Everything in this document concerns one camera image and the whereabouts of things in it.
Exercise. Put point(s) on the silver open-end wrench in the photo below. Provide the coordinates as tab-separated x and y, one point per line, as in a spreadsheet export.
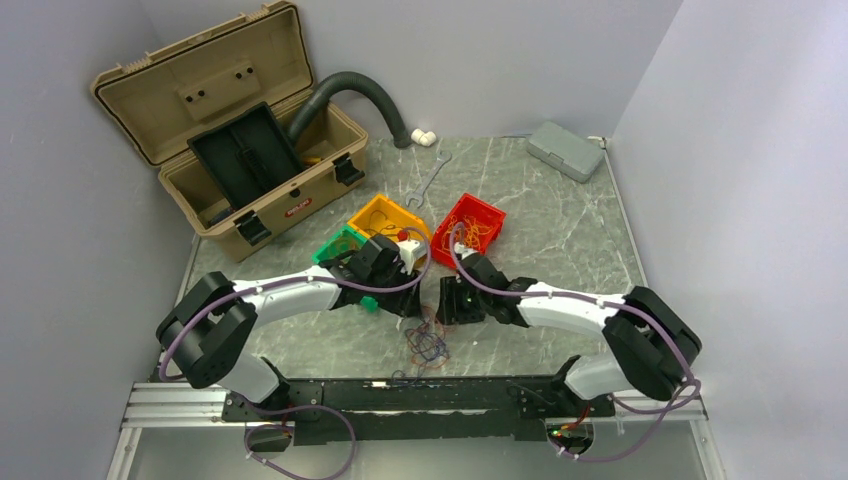
416	197

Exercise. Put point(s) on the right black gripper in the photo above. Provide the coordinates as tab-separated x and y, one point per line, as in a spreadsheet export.
449	310

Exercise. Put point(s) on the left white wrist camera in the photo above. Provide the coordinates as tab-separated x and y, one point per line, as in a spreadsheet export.
411	250

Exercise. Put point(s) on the green plastic bin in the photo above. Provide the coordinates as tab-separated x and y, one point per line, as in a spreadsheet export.
344	240

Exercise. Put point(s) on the white pipe fitting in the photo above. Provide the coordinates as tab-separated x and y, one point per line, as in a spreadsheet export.
422	138

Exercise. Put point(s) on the grey plastic case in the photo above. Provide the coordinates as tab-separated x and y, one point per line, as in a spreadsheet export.
574	156

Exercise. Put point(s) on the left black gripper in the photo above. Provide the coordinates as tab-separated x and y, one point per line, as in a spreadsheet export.
406	303

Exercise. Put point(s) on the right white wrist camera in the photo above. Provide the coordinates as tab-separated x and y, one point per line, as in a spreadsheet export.
462	251

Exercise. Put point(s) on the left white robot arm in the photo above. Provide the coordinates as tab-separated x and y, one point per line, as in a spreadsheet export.
205	334

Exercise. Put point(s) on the yellow plastic bin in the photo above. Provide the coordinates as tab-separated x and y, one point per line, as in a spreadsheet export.
383	216

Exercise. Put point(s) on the red plastic bin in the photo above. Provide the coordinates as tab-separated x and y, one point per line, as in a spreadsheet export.
483	223

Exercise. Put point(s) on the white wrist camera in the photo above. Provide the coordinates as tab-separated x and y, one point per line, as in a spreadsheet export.
411	250
462	251

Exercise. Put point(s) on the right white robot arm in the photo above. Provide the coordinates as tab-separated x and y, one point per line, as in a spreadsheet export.
649	348

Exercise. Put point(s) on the tan plastic toolbox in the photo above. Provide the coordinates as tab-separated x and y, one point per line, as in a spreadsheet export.
246	76

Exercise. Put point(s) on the black toolbox tray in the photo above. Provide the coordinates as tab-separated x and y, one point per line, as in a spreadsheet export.
248	156

